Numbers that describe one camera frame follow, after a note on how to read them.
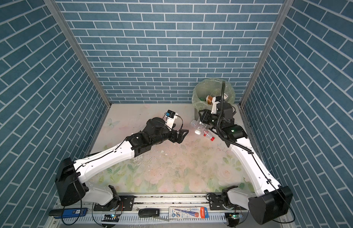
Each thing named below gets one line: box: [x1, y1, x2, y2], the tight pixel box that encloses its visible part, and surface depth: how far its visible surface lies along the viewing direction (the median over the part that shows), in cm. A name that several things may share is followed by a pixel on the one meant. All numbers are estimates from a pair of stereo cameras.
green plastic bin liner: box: [191, 77, 236, 112], surface depth 99 cm
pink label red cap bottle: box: [203, 130, 215, 142], surface depth 101 cm
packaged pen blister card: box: [168, 207, 210, 219], surface depth 72 cm
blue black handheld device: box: [48, 207, 89, 219], surface depth 69 cm
